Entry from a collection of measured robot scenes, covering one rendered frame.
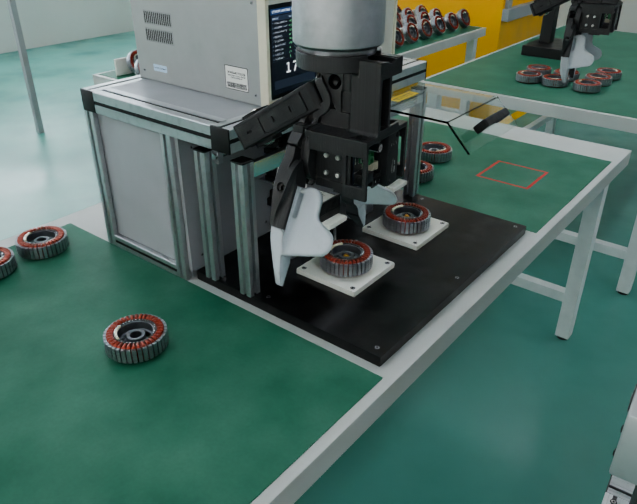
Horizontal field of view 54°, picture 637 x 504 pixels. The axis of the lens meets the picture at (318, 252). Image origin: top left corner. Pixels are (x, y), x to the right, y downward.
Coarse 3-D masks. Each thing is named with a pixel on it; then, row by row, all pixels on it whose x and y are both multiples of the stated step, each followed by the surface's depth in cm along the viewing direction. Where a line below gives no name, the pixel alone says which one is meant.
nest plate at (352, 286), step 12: (312, 264) 133; (384, 264) 133; (312, 276) 130; (324, 276) 129; (336, 276) 129; (360, 276) 129; (372, 276) 129; (336, 288) 126; (348, 288) 125; (360, 288) 125
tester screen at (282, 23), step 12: (276, 12) 112; (288, 12) 114; (276, 24) 112; (288, 24) 115; (276, 36) 113; (288, 36) 116; (276, 48) 114; (288, 48) 117; (276, 60) 115; (288, 60) 118; (276, 72) 116; (300, 72) 122; (300, 84) 123
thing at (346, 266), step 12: (336, 240) 135; (336, 252) 134; (348, 252) 132; (360, 252) 132; (372, 252) 131; (324, 264) 129; (336, 264) 127; (348, 264) 127; (360, 264) 127; (372, 264) 132; (348, 276) 128
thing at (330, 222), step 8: (328, 192) 132; (328, 200) 128; (336, 200) 130; (328, 208) 129; (336, 208) 131; (320, 216) 127; (328, 216) 130; (336, 216) 131; (344, 216) 131; (328, 224) 128; (336, 224) 129
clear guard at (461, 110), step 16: (416, 96) 144; (432, 96) 144; (448, 96) 144; (464, 96) 144; (480, 96) 144; (496, 96) 144; (400, 112) 134; (416, 112) 133; (432, 112) 133; (448, 112) 133; (464, 112) 133; (480, 112) 136; (464, 128) 130; (496, 128) 137; (464, 144) 127; (480, 144) 131
